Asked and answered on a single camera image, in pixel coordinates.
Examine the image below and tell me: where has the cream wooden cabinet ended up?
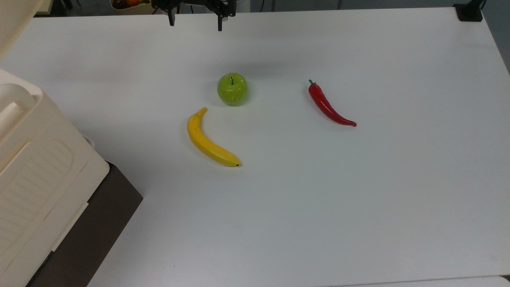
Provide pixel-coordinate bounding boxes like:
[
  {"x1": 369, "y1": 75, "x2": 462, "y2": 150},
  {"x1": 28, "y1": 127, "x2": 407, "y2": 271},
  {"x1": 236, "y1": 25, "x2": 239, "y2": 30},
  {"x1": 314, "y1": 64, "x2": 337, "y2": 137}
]
[{"x1": 0, "y1": 69, "x2": 110, "y2": 287}]

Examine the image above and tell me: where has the basket of fruit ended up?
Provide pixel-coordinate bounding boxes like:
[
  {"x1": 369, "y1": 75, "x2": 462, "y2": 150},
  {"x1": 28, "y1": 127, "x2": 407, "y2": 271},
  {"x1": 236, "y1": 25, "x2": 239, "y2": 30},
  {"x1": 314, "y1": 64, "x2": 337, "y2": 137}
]
[{"x1": 110, "y1": 0, "x2": 153, "y2": 15}]

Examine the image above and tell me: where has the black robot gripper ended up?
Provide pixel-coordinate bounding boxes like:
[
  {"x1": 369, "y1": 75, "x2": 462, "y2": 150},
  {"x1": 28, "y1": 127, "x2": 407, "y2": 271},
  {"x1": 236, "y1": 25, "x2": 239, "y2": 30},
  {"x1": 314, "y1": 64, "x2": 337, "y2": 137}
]
[{"x1": 151, "y1": 0, "x2": 238, "y2": 32}]

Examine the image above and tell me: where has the yellow banana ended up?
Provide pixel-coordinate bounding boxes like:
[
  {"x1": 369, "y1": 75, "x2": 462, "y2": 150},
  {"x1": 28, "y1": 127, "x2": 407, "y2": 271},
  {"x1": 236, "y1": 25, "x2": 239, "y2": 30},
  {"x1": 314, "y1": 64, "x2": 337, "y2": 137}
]
[{"x1": 186, "y1": 107, "x2": 242, "y2": 167}]

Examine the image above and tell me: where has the cream cabinet door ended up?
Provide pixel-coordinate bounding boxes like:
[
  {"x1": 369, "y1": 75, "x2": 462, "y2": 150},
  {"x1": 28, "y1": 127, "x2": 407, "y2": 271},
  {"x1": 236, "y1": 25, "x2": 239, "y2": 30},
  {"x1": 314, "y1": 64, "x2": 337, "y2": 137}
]
[{"x1": 0, "y1": 0, "x2": 45, "y2": 61}]

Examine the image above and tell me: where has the dark brown drawer base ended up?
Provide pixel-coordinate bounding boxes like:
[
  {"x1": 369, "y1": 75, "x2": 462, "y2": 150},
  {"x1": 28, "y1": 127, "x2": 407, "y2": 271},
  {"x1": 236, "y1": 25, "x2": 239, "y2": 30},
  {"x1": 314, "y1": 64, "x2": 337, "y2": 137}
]
[{"x1": 25, "y1": 161, "x2": 144, "y2": 287}]

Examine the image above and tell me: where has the black table clamp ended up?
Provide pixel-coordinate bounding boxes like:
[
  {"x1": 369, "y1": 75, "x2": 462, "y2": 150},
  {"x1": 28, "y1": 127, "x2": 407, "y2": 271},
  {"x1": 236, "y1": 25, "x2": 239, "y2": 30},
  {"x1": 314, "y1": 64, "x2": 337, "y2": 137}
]
[{"x1": 453, "y1": 0, "x2": 487, "y2": 22}]

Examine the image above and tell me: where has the green apple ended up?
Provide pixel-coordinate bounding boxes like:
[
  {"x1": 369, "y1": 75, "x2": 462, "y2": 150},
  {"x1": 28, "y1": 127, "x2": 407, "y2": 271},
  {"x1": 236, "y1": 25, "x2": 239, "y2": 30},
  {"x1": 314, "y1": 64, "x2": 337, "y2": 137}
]
[{"x1": 217, "y1": 73, "x2": 248, "y2": 106}]

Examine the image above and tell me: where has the red chili pepper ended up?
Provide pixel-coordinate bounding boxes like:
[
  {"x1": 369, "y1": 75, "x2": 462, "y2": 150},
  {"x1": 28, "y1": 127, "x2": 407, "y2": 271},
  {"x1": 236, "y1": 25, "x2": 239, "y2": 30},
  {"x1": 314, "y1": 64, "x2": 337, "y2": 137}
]
[{"x1": 308, "y1": 79, "x2": 357, "y2": 128}]

